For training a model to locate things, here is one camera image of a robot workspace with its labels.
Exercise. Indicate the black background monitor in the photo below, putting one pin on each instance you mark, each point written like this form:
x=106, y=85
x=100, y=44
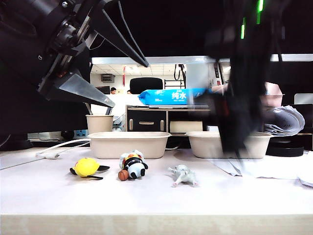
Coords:
x=101, y=90

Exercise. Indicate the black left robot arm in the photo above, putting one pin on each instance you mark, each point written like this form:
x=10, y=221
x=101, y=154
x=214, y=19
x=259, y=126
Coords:
x=22, y=29

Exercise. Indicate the duck doll with basketball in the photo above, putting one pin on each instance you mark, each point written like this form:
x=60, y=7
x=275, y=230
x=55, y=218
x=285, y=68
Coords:
x=133, y=166

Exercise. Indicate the grey metal panel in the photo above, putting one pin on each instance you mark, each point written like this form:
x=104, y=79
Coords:
x=303, y=99

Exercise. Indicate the white striped cat doll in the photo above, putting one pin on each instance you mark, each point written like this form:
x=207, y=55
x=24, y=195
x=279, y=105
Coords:
x=183, y=175

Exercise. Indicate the black metal rack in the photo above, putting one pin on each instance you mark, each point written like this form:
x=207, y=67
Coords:
x=174, y=84

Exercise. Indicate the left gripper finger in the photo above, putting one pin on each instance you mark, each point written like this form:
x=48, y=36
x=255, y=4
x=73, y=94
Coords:
x=78, y=89
x=119, y=31

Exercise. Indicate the person in white shirt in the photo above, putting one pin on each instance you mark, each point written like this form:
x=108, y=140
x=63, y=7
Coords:
x=113, y=91

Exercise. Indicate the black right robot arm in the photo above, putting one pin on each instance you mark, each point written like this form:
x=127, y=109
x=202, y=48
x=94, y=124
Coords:
x=244, y=36

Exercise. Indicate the cream cardboard box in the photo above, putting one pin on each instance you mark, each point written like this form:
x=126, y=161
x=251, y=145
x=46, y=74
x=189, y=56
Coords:
x=185, y=126

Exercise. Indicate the large black desk monitor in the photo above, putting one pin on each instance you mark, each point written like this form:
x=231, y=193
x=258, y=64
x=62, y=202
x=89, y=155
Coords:
x=24, y=120

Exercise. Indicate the white desk partition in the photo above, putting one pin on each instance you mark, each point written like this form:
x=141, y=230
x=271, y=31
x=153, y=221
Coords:
x=122, y=102

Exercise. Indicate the blank white paper sheet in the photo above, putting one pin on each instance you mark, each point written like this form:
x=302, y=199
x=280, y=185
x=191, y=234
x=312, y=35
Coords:
x=225, y=166
x=306, y=178

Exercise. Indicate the yellow Pichu doll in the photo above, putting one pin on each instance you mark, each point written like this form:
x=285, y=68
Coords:
x=85, y=167

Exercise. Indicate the black pen in cup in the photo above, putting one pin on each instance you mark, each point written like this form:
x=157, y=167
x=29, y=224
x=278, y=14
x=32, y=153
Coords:
x=108, y=111

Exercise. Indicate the metal tool in cup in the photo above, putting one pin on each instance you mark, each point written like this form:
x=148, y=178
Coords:
x=89, y=110

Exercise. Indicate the black wooden desk shelf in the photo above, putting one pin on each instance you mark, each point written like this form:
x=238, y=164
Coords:
x=146, y=117

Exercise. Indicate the beige pulp paper box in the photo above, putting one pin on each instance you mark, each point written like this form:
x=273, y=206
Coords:
x=127, y=145
x=205, y=144

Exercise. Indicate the blue power strip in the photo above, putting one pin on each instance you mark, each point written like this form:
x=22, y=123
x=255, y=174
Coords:
x=80, y=133

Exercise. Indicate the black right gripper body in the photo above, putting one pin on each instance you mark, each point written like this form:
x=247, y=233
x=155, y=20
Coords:
x=240, y=102

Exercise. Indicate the red hanging ornament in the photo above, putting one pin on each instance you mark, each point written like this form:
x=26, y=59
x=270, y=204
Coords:
x=123, y=76

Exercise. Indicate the beige paper cup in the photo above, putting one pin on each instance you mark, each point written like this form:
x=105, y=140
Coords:
x=99, y=123

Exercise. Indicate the handwritten white paper sheet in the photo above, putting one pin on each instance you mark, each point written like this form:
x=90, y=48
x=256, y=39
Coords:
x=274, y=169

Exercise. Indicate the blue wet wipes pack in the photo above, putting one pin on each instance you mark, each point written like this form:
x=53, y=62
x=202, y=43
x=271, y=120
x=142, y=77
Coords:
x=166, y=96

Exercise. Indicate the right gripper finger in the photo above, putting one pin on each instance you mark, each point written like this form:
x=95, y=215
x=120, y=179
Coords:
x=231, y=144
x=245, y=142

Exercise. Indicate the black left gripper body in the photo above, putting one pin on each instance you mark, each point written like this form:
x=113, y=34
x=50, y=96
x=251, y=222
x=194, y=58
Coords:
x=73, y=31

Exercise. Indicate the white flat box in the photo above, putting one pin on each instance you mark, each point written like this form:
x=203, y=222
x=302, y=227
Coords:
x=212, y=128

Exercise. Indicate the black round disc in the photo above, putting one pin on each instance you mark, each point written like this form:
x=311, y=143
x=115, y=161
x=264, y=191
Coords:
x=283, y=150

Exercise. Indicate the folded paper stack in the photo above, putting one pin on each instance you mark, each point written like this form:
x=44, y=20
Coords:
x=288, y=120

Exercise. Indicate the grey wall-mounted box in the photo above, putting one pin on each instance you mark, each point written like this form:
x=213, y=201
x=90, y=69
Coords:
x=107, y=77

